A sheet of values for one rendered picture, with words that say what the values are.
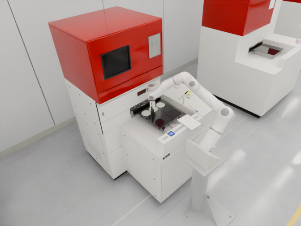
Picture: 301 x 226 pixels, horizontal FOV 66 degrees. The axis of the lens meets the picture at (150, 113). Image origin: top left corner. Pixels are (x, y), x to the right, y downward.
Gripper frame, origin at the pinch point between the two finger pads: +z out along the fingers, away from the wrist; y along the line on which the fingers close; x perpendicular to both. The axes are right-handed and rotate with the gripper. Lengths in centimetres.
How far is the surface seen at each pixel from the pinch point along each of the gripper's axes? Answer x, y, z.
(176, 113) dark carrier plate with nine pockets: -26.1, -0.6, 2.1
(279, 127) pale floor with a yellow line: -182, 93, 92
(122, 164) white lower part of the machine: 37, -20, 69
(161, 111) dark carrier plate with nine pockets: -9.9, 2.3, 2.1
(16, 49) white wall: 173, 50, -47
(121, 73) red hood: 25, -15, -53
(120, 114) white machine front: 31.9, -14.1, -3.8
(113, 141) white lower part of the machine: 41, -25, 26
